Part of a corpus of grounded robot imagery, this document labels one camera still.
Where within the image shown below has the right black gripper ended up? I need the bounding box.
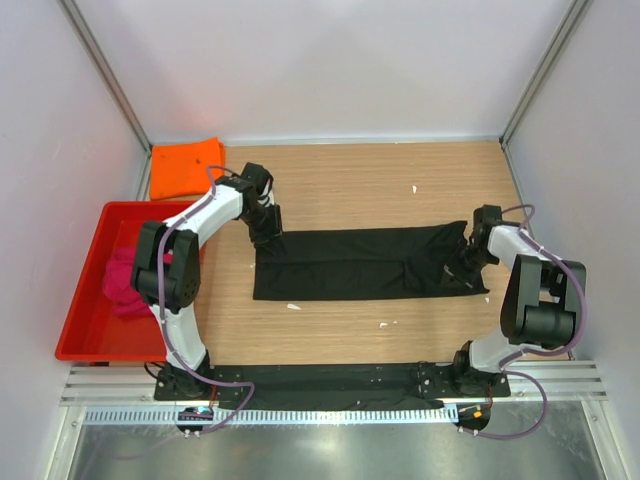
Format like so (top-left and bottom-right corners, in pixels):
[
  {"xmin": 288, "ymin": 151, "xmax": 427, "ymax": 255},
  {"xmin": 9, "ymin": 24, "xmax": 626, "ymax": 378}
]
[{"xmin": 439, "ymin": 239, "xmax": 497, "ymax": 288}]

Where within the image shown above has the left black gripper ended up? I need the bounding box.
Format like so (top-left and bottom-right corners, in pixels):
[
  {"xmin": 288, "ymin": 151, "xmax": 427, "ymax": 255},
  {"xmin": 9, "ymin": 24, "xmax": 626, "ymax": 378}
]
[{"xmin": 240, "ymin": 202, "xmax": 287, "ymax": 255}]

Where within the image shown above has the black t shirt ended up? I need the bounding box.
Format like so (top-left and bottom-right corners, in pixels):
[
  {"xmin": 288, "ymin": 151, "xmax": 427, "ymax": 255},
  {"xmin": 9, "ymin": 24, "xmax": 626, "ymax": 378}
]
[{"xmin": 253, "ymin": 221, "xmax": 488, "ymax": 302}]

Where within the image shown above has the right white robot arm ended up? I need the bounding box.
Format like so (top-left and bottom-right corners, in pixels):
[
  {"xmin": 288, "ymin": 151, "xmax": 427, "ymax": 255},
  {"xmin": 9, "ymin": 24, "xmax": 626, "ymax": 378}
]
[{"xmin": 441, "ymin": 205, "xmax": 587, "ymax": 397}]

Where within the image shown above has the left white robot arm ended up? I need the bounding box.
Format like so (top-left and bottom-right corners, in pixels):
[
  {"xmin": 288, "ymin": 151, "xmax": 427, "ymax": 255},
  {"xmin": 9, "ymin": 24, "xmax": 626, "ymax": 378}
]
[{"xmin": 131, "ymin": 163, "xmax": 283, "ymax": 400}]

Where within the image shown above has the folded orange t shirt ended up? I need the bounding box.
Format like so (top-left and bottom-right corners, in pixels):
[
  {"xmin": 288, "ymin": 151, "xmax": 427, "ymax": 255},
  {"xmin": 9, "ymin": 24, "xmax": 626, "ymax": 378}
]
[{"xmin": 149, "ymin": 138, "xmax": 226, "ymax": 201}]

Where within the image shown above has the crumpled pink t shirt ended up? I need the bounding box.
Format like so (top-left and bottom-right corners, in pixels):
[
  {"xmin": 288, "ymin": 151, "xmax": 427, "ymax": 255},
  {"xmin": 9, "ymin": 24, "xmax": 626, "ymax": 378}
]
[{"xmin": 102, "ymin": 247, "xmax": 153, "ymax": 320}]

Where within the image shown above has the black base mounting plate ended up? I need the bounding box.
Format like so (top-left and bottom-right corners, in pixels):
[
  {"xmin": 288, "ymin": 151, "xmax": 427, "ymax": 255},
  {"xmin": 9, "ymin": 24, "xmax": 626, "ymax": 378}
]
[{"xmin": 154, "ymin": 360, "xmax": 511, "ymax": 410}]

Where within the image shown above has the red plastic bin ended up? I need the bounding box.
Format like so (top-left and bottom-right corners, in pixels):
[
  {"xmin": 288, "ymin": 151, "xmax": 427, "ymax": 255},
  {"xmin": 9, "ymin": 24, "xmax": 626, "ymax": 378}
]
[{"xmin": 55, "ymin": 201, "xmax": 191, "ymax": 363}]

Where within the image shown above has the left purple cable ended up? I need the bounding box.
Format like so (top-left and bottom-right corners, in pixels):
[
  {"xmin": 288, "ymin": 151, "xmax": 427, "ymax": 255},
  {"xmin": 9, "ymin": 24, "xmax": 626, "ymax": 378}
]
[{"xmin": 99, "ymin": 164, "xmax": 257, "ymax": 461}]

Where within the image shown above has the aluminium rail profile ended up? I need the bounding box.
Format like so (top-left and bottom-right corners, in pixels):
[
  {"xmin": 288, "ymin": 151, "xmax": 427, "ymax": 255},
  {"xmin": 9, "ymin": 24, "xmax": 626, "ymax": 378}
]
[{"xmin": 59, "ymin": 360, "xmax": 608, "ymax": 406}]

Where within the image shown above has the slotted white cable duct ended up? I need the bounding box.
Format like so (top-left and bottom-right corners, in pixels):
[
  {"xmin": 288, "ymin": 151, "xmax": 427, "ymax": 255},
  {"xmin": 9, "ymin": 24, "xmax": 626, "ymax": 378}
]
[{"xmin": 83, "ymin": 404, "xmax": 458, "ymax": 426}]

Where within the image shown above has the right aluminium corner post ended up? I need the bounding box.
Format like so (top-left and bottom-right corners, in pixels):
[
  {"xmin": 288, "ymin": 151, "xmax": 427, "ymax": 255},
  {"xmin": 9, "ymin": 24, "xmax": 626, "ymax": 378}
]
[{"xmin": 499, "ymin": 0, "xmax": 593, "ymax": 150}]

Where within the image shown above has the aluminium corner post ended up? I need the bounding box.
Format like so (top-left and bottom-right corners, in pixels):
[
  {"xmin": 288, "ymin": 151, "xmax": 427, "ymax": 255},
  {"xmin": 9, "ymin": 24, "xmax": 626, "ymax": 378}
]
[
  {"xmin": 57, "ymin": 0, "xmax": 152, "ymax": 154},
  {"xmin": 499, "ymin": 0, "xmax": 593, "ymax": 150}
]

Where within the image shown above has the left aluminium corner post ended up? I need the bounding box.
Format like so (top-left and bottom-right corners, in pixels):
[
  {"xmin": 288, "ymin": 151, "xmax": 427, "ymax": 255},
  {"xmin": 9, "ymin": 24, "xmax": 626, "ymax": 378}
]
[{"xmin": 57, "ymin": 0, "xmax": 152, "ymax": 154}]

